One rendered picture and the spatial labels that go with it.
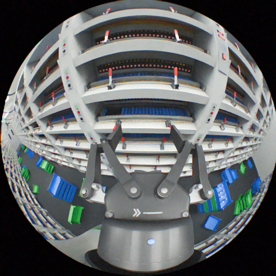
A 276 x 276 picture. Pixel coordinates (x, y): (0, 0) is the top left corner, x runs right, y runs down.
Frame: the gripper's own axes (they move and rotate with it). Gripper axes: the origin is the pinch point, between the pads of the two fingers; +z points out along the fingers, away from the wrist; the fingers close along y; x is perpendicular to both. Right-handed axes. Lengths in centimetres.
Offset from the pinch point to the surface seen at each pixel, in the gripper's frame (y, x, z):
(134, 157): -9, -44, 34
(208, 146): 54, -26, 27
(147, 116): 1.3, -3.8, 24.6
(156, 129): 5.7, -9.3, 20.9
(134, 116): -5.9, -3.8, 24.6
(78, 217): -90, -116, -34
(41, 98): -100, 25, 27
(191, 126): 26.7, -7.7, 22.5
